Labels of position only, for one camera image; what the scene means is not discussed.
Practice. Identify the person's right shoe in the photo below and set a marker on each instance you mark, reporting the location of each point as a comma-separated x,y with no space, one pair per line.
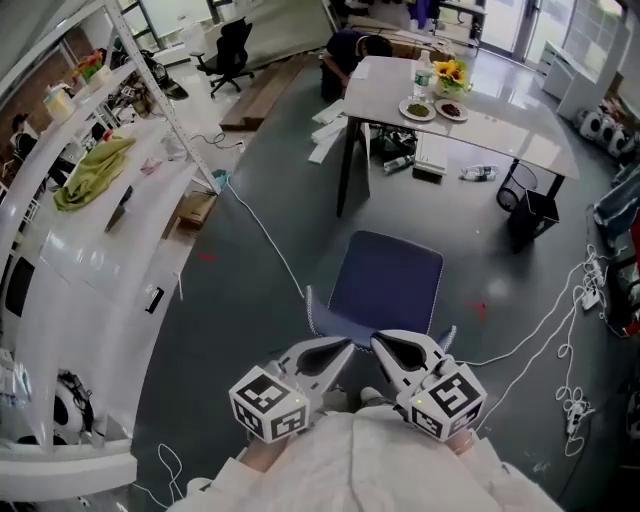
372,395

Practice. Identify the person's left forearm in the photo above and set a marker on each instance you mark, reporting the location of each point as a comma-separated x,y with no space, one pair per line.
262,452

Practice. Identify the white flat box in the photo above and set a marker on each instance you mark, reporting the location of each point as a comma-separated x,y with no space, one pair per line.
430,155

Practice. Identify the green cloth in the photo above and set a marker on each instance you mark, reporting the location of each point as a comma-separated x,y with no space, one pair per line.
95,175

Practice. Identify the grey marble table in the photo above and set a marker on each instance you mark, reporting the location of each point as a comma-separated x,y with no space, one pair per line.
500,125

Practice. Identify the large grey board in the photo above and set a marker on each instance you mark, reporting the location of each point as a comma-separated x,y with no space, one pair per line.
290,30

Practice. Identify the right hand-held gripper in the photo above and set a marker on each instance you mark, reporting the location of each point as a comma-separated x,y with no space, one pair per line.
447,405

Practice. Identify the white cabinet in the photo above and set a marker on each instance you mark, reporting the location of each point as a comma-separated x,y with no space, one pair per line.
575,80

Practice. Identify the black bag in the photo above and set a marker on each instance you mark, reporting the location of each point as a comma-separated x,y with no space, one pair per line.
395,142

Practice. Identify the potted orange flowers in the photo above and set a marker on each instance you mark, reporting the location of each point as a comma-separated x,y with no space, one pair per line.
92,65

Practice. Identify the white metal shelving unit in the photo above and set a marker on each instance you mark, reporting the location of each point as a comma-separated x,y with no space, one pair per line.
100,270

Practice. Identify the flat cardboard box stack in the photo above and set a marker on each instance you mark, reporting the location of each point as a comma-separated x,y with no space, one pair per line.
407,42

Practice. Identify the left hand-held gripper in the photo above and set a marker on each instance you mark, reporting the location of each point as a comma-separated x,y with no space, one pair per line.
267,405

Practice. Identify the clear plastic water bottle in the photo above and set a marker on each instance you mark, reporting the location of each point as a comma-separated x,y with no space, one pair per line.
480,173
398,164
421,80

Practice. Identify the brown cardboard box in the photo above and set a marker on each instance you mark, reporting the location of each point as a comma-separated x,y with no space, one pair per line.
195,212

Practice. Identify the white round robot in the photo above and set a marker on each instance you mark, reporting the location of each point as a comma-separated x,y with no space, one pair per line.
589,125
606,134
620,142
62,415

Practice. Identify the white power strip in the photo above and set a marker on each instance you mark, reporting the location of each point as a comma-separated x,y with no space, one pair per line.
590,300
596,272
575,415

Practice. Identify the white plate of green beans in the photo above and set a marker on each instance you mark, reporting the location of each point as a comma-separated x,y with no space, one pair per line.
417,109

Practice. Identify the person's white shirt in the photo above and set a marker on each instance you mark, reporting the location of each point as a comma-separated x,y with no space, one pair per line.
375,465

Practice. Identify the sunflower bouquet in pot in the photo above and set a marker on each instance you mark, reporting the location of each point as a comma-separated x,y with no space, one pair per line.
450,72

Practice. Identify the pale yellow container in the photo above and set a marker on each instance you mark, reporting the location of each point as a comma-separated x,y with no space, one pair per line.
60,102

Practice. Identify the white board panel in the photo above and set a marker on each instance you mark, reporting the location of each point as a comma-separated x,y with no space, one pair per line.
366,160

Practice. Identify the dark blue chair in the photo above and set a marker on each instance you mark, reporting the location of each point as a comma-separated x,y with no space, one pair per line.
385,280

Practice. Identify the black square waste bin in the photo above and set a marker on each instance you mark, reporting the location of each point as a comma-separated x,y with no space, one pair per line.
537,215

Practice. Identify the white plate of red beans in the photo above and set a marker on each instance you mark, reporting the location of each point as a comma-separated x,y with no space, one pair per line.
451,109

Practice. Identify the white flat sheets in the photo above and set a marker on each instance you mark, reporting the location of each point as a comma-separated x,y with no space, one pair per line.
325,135

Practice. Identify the black office chair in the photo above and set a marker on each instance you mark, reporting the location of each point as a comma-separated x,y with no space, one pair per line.
232,47

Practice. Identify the person's right forearm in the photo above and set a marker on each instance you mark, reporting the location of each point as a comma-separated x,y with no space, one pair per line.
462,445

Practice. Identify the white paper sheet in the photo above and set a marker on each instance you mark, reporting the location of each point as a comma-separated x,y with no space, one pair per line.
361,72

